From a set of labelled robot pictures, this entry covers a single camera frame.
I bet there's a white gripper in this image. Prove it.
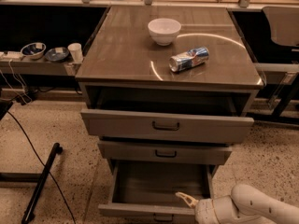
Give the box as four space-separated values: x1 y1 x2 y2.
176 192 219 224

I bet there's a grey bottom drawer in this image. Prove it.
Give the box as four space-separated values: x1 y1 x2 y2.
99 161 214 224

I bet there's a grey drawer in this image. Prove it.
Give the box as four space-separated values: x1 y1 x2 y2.
99 161 214 224
98 141 232 165
81 109 254 144

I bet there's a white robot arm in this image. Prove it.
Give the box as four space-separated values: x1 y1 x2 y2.
176 184 299 224

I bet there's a grey middle drawer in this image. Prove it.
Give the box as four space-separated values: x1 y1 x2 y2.
98 141 232 165

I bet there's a grey top drawer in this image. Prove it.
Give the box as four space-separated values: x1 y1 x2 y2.
81 109 254 144

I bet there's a grey drawer cabinet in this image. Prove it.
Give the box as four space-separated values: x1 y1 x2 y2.
75 5 263 175

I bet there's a black metal stand leg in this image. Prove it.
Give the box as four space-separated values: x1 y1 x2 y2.
21 143 63 224

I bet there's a crushed blue silver can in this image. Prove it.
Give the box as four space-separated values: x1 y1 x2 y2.
169 47 209 73

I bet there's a white bowl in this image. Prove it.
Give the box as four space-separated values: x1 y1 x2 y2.
148 18 181 46

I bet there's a grey chair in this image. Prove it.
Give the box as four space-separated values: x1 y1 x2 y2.
263 7 299 123

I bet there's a grey side shelf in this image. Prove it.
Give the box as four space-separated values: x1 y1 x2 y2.
0 59 80 76

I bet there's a white paper cup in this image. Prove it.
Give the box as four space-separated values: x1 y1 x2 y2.
67 43 83 63

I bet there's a dark blue plate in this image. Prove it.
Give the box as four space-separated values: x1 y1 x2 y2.
45 47 69 62

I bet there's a white power strip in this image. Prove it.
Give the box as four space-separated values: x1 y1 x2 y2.
0 51 21 60

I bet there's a black floor cable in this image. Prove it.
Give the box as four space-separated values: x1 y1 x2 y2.
6 109 78 224

